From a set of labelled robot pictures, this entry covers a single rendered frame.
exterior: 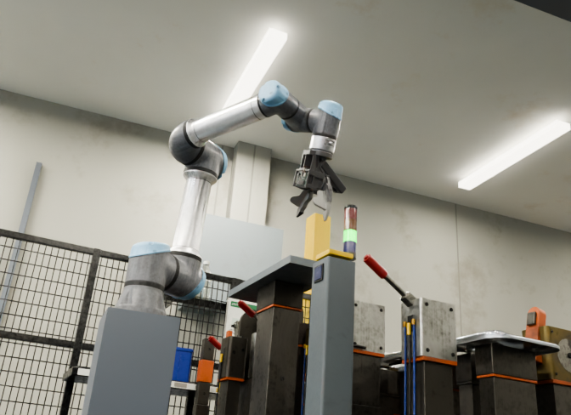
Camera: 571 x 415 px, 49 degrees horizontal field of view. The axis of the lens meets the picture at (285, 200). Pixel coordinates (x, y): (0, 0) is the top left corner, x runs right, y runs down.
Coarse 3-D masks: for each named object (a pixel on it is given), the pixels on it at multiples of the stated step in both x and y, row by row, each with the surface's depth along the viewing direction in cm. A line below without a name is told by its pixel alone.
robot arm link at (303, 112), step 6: (300, 102) 187; (300, 108) 185; (306, 108) 189; (312, 108) 189; (300, 114) 186; (306, 114) 187; (282, 120) 193; (288, 120) 186; (294, 120) 186; (300, 120) 187; (306, 120) 187; (288, 126) 192; (294, 126) 189; (300, 126) 189; (306, 126) 187; (294, 132) 194; (300, 132) 193; (306, 132) 190; (312, 132) 189
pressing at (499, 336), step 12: (468, 336) 127; (480, 336) 124; (492, 336) 122; (504, 336) 121; (516, 336) 122; (468, 348) 137; (528, 348) 132; (540, 348) 131; (552, 348) 129; (384, 360) 151; (396, 360) 155
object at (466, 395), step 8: (464, 360) 136; (472, 360) 135; (456, 368) 137; (464, 368) 135; (472, 368) 134; (456, 376) 137; (464, 376) 135; (472, 376) 133; (464, 384) 135; (472, 384) 133; (464, 392) 134; (472, 392) 132; (464, 400) 134; (472, 400) 131; (464, 408) 133; (472, 408) 131; (480, 408) 132
